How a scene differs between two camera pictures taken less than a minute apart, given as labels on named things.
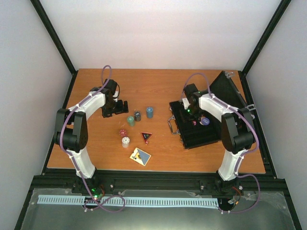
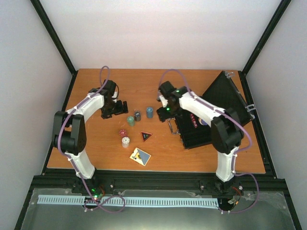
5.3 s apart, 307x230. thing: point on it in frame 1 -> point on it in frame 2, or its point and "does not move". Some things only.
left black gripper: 120,109 does not move
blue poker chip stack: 149,111 does not move
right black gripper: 195,118 -> 163,116
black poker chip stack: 137,116 does not move
